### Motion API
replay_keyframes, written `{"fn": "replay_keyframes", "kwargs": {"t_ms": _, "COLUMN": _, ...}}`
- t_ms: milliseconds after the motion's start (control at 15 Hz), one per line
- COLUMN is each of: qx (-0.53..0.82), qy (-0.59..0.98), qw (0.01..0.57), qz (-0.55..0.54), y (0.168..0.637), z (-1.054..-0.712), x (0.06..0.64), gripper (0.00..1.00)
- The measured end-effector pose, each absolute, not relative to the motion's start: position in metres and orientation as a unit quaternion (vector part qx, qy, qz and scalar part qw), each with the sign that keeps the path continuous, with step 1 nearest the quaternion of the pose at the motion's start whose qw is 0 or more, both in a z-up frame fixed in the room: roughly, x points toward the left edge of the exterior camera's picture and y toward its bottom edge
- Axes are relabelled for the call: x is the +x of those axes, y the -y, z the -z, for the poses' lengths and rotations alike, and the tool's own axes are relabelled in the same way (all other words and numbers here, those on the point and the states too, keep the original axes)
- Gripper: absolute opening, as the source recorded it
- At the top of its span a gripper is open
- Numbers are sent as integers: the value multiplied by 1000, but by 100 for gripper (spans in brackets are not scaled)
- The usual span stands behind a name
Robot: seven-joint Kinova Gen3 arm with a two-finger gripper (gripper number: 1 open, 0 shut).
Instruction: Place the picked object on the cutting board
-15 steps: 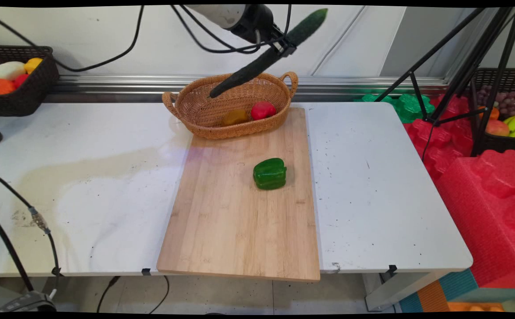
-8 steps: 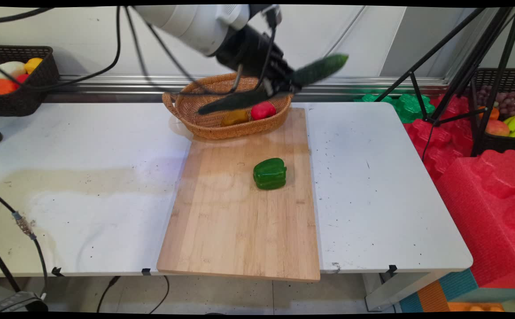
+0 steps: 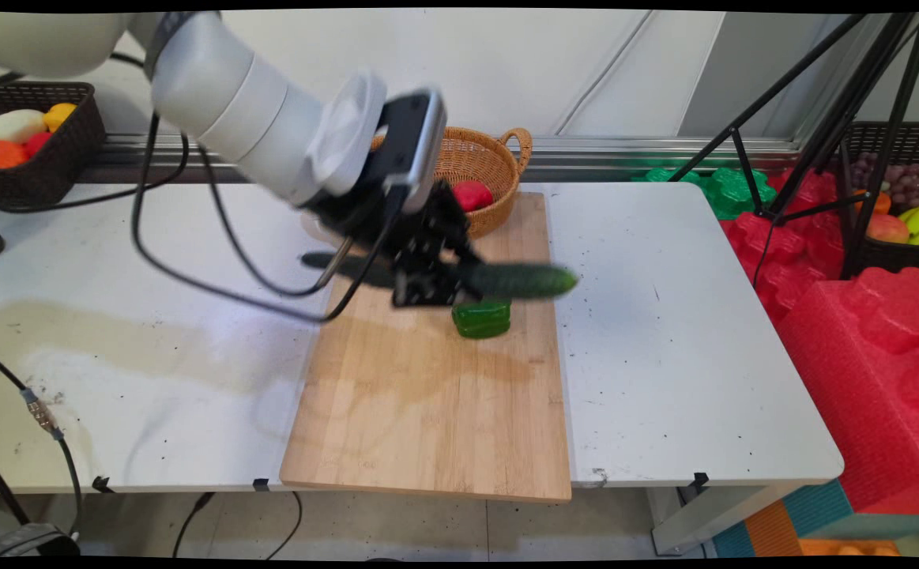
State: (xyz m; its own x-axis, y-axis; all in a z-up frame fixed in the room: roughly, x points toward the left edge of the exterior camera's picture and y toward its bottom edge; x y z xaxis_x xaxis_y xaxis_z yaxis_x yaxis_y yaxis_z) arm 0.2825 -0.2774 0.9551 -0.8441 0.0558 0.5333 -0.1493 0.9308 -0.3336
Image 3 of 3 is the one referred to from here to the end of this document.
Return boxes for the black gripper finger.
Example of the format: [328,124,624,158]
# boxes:
[391,228,461,310]
[425,185,486,267]

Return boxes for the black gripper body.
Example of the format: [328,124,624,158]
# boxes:
[301,184,438,259]

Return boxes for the green bell pepper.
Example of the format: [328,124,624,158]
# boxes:
[450,299,513,341]

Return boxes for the long green cucumber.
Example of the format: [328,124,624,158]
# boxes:
[300,251,580,302]

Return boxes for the red bell pepper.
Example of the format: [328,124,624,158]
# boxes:
[451,179,495,213]

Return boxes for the woven wicker basket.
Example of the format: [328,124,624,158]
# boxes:
[369,126,533,239]

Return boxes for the wooden cutting board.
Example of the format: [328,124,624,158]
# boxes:
[280,191,572,503]

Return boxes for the green foam puzzle pieces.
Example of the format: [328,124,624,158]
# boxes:
[631,165,778,221]

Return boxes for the yellow toy fruit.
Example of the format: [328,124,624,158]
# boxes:
[43,102,78,133]

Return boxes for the black woven fruit basket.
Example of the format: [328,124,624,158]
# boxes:
[0,81,107,209]

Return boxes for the red foam puzzle pieces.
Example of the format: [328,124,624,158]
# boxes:
[718,167,849,325]

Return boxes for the white table leg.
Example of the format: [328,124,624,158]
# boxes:
[647,480,793,556]

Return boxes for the pale white toy vegetable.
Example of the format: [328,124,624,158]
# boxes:
[0,109,47,145]

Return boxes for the black tripod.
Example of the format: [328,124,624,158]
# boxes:
[669,12,919,283]

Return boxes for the red yellow peach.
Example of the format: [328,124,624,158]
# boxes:
[866,213,911,245]

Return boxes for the large red foam block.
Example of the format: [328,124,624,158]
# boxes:
[775,266,919,516]

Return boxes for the black plastic crate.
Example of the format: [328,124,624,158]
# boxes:
[837,121,919,278]

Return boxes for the purple grape bunch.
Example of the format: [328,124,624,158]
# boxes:
[849,153,919,211]

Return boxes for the teal orange foam block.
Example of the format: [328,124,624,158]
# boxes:
[710,477,919,559]

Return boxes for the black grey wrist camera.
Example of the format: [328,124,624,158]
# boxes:
[364,88,449,216]

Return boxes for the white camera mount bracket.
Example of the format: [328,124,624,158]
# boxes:
[307,70,389,198]

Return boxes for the black cable with metal plug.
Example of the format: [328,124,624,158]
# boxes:
[197,145,356,300]

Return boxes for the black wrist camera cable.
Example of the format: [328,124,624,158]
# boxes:
[130,113,411,324]

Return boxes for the silver window frame rail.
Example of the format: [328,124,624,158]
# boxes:
[80,133,804,184]

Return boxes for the thin black floor cable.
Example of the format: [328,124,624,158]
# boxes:
[264,492,303,561]
[172,492,216,559]

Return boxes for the long black arm cable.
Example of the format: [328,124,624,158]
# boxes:
[0,51,192,216]

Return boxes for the black cable with silver connector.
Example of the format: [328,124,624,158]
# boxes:
[0,342,84,540]

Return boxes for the thick black cable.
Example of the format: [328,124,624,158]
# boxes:
[0,441,32,528]

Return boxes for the dark cable bundle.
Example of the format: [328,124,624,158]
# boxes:
[0,522,81,560]

